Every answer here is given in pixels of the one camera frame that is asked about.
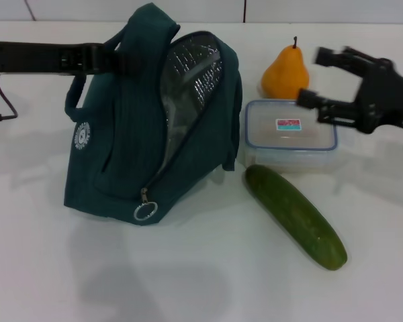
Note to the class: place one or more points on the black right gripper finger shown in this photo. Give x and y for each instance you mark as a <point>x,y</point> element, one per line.
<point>342,57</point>
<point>336,110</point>

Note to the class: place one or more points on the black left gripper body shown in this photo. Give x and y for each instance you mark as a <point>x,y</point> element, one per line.
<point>37,57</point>

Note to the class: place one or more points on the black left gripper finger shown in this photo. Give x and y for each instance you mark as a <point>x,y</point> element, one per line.
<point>114,58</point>

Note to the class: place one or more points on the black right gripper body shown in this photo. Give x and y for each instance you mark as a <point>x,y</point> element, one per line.
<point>386,97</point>

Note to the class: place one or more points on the dark teal insulated lunch bag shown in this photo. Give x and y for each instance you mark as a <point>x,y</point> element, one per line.
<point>121,151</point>

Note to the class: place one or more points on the green cucumber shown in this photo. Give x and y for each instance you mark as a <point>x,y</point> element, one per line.
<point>289,201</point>

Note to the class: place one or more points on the orange pear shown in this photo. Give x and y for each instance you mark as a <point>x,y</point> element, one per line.
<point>282,73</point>

